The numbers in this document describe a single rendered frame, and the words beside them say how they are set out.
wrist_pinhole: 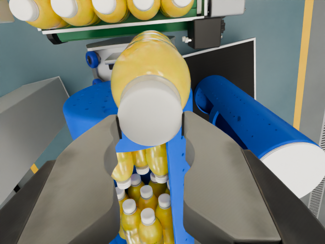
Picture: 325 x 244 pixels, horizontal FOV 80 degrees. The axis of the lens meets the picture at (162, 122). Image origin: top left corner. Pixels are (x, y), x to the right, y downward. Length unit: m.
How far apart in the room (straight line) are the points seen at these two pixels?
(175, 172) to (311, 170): 0.55
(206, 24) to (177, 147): 0.31
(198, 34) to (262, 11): 1.22
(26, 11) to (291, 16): 1.67
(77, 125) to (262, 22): 1.55
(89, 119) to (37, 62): 1.41
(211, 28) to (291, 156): 0.48
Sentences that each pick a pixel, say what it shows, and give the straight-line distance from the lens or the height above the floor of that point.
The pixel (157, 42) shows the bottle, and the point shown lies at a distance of 0.17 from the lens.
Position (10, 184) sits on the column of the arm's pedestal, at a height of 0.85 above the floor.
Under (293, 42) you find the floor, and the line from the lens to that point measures 1.89.
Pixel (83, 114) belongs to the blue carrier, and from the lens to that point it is 0.37.
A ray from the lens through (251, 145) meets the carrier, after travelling 0.77.
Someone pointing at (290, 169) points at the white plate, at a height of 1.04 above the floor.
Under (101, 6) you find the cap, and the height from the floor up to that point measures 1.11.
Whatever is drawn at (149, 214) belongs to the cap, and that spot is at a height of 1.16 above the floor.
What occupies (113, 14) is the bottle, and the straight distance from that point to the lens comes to 0.46.
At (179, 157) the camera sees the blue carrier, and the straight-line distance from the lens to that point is 0.41.
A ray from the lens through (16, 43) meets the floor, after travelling 1.78.
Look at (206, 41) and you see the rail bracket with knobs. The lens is 0.54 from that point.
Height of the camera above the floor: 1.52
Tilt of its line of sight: 63 degrees down
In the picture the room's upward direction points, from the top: 171 degrees clockwise
